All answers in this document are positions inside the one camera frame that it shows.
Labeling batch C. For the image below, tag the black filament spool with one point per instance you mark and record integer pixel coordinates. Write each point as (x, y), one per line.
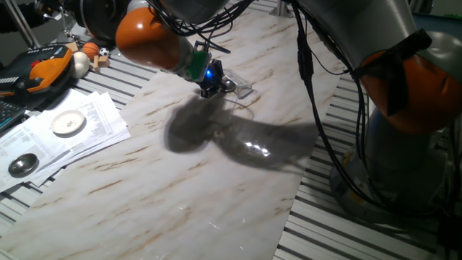
(97, 18)

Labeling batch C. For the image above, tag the aluminium frame profile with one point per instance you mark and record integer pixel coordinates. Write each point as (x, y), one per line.
(281, 9)

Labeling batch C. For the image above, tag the stack of printed papers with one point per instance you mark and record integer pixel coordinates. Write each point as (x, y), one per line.
(101, 122)

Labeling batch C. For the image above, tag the small white plate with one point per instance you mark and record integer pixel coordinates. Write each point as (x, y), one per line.
(68, 122)

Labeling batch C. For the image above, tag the black keyboard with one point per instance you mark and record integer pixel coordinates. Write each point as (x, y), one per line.
(9, 115)

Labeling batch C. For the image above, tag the wooden blocks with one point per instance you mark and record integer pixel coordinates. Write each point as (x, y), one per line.
(101, 63)

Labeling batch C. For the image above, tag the clear plastic rack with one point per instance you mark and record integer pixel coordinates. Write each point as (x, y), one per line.
(243, 86)

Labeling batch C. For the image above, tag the marble pattern board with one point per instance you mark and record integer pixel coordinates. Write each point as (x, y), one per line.
(180, 187)

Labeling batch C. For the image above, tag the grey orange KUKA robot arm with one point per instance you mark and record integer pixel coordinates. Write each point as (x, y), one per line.
(379, 43)

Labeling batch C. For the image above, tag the small soccer ball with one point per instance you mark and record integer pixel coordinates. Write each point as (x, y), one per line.
(104, 52)

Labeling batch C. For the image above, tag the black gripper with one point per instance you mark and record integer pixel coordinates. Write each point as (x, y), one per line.
(212, 76)

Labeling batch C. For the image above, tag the single wooden cube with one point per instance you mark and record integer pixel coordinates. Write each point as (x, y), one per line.
(72, 46)

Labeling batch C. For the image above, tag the orange black teach pendant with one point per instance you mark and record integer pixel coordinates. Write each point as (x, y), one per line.
(39, 68)

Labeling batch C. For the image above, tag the small orange basketball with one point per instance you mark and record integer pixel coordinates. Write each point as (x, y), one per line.
(90, 50)

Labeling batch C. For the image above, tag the round metal bowl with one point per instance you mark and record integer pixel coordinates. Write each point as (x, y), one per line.
(23, 165)

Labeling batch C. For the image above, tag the aluminium post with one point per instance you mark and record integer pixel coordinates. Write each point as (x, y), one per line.
(21, 25)

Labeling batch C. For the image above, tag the white egg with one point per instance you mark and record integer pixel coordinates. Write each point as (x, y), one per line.
(80, 65)

